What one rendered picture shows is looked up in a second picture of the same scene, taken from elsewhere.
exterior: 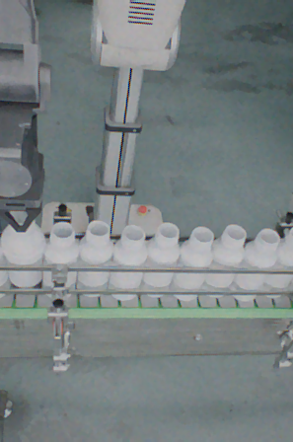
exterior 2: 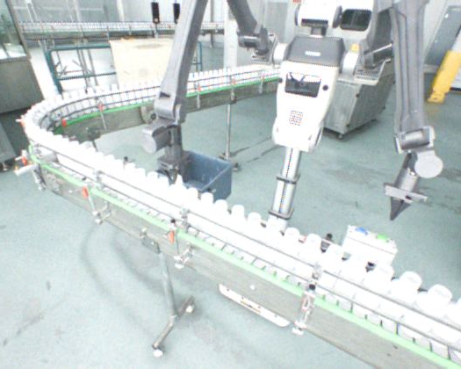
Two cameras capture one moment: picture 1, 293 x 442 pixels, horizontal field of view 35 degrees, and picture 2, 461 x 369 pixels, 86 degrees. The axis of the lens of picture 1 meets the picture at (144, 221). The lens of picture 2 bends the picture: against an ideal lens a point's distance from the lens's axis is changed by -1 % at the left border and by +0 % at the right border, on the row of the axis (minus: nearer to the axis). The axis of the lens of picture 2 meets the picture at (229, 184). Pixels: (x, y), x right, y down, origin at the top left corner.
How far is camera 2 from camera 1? 0.43 m
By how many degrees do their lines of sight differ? 33
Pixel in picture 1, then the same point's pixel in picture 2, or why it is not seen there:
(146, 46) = (297, 136)
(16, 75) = (165, 104)
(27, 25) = (174, 86)
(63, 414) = (214, 328)
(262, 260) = (285, 246)
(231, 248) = (269, 230)
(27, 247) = (174, 192)
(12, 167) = (149, 138)
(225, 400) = not seen: outside the picture
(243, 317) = (275, 283)
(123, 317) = (212, 251)
